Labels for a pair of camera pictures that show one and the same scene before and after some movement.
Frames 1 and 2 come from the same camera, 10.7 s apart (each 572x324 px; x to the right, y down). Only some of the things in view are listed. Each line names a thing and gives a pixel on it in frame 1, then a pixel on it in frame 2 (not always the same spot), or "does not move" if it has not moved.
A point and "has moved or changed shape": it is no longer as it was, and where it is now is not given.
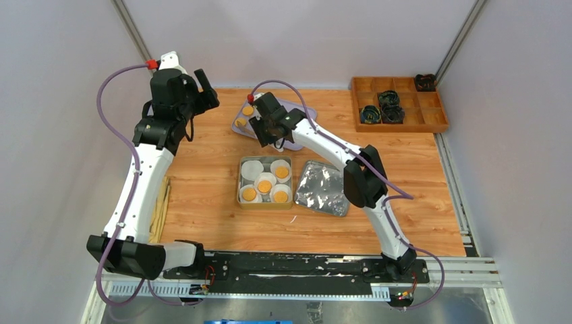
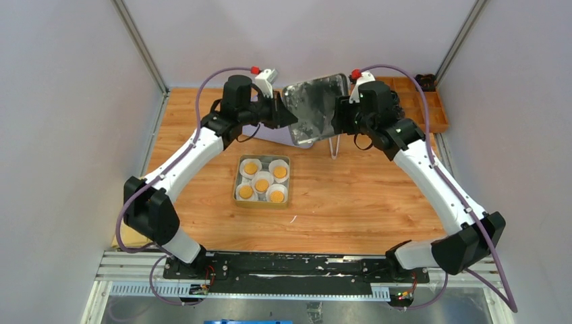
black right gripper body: (264, 129) to (349, 119)
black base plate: (244, 273) does not move
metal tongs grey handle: (278, 144) has moved or changed shape
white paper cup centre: (264, 183) does not move
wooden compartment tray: (423, 111) does not move
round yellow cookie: (281, 172) does not move
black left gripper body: (195, 102) to (265, 111)
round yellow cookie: (264, 186) does not move
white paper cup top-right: (280, 171) does not move
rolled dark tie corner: (425, 83) does not move
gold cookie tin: (265, 183) does not move
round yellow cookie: (247, 111) has moved or changed shape
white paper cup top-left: (251, 169) does not move
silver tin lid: (321, 187) to (311, 102)
